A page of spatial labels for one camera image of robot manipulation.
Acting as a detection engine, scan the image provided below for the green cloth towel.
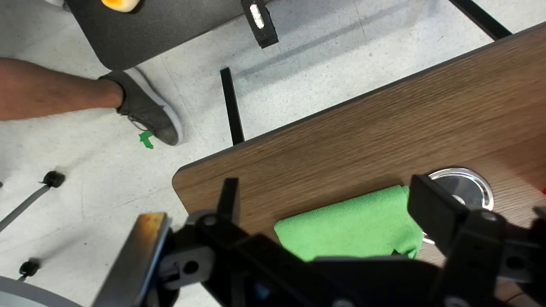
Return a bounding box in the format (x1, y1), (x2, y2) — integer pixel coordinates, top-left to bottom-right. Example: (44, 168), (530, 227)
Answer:
(273, 185), (424, 263)

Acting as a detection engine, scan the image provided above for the black clamp white label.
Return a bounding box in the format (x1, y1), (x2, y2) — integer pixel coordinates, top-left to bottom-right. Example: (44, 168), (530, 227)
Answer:
(240, 0), (279, 50)

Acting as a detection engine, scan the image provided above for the green floor tape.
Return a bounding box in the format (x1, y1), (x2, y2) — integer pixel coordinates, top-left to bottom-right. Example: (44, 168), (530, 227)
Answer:
(138, 130), (157, 151)

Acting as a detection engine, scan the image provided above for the black metal table frame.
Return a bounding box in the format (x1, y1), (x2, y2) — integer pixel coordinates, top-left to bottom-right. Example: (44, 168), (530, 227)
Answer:
(220, 0), (513, 147)

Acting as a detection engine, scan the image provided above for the person's leg and shoe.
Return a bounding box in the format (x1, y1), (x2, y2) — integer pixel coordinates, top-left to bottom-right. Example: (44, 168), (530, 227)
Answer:
(0, 57), (184, 147)

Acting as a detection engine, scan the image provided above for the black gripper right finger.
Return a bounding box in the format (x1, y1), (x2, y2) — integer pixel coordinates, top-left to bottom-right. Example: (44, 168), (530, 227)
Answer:
(407, 175), (546, 307)

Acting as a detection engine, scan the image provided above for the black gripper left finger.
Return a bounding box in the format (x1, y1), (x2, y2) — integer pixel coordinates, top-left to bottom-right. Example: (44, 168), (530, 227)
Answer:
(186, 178), (312, 307)

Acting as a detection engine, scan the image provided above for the silver metal mount plate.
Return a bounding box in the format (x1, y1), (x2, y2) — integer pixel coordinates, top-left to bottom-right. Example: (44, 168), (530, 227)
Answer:
(92, 212), (172, 307)

